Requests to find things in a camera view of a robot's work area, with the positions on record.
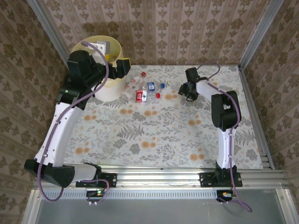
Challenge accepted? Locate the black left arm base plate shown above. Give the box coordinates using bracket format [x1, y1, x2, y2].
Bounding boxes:
[76, 173, 117, 188]

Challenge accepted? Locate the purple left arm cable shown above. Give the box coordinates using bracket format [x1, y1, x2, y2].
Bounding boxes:
[37, 41, 112, 206]

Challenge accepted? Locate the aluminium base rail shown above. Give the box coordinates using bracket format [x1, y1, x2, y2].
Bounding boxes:
[34, 163, 289, 190]

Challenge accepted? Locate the black controller box orange plug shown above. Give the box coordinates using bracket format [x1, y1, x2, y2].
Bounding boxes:
[216, 190, 237, 203]

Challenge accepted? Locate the black controller box green light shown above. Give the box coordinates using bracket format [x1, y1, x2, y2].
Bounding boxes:
[85, 189, 105, 199]

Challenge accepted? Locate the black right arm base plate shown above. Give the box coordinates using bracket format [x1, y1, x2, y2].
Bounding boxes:
[199, 171, 242, 188]

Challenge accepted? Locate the grey metal platform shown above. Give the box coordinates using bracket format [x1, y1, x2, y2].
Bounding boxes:
[22, 189, 299, 224]

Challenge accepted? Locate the white plastic waste bin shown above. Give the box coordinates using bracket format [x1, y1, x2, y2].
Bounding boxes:
[94, 59, 126, 102]

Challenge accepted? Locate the grey slotted cable duct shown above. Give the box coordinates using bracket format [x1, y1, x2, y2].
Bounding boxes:
[42, 189, 219, 199]

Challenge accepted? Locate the aluminium table side rail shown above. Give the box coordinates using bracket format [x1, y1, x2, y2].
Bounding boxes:
[237, 65, 276, 170]

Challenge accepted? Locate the aluminium frame post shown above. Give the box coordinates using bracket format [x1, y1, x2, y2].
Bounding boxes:
[26, 0, 71, 59]
[238, 0, 285, 70]

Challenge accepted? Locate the clear bottle red print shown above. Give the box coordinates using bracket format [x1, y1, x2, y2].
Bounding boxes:
[121, 71, 147, 100]

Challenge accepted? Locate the yellow plastic bin liner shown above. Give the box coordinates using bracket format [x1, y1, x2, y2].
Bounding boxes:
[71, 35, 124, 70]

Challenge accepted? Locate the clear bottle red white label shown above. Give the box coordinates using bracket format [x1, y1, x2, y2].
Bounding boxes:
[135, 90, 162, 103]

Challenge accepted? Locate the clear bottle blue white label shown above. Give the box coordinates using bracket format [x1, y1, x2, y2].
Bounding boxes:
[140, 81, 166, 92]

